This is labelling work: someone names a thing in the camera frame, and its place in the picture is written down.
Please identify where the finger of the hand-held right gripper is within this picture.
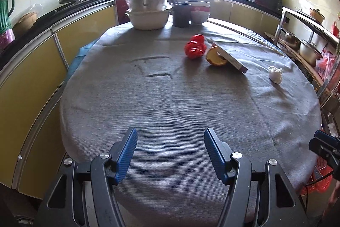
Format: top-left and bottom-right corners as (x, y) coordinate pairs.
(309, 138), (335, 164)
(314, 130), (340, 148)

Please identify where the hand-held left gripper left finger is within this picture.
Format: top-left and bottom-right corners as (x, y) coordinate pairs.
(36, 127), (139, 227)

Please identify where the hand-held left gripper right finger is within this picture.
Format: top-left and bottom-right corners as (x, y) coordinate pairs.
(204, 127), (310, 227)

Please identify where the red mesh basket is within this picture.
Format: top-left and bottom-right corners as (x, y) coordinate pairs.
(300, 158), (334, 193)

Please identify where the white tissue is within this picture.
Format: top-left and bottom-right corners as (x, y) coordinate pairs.
(267, 66), (284, 84)

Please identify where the orange peel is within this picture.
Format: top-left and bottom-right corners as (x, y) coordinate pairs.
(205, 46), (229, 67)

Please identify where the grey cardboard box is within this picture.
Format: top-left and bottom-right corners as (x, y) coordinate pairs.
(211, 41), (249, 74)

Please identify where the red plastic bag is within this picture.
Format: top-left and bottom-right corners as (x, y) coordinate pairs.
(185, 34), (207, 59)

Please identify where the grey tablecloth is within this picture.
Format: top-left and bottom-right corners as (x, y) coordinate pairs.
(60, 17), (322, 222)

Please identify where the red bag on rack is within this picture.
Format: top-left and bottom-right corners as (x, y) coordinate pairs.
(316, 49), (336, 81)

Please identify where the large steel pot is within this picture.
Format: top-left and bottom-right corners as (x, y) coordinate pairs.
(299, 39), (323, 66)

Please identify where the small steel pot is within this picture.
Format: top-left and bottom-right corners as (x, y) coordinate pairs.
(282, 30), (302, 49)

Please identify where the enamel pot with lid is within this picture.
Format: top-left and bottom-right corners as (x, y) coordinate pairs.
(309, 7), (326, 25)

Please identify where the metal storage rack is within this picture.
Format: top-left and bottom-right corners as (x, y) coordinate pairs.
(264, 6), (340, 121)

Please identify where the white ceramic basin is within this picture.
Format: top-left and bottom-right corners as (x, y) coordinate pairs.
(125, 7), (173, 31)

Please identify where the white bowl red band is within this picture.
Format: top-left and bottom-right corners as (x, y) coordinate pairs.
(190, 5), (211, 25)

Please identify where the dark cup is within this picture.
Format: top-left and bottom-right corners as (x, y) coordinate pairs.
(172, 2), (192, 28)

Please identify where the maroon built-in appliance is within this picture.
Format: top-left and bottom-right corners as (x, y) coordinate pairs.
(115, 0), (133, 25)

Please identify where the black kitchen countertop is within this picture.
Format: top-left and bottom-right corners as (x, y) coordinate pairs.
(0, 0), (282, 68)

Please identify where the purple cup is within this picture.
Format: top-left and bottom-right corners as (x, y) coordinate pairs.
(0, 30), (15, 53)

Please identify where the brown bowl in plastic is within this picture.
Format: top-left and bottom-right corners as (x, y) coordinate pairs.
(12, 4), (43, 36)

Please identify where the green thermos jug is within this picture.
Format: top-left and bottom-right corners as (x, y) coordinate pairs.
(0, 0), (16, 34)

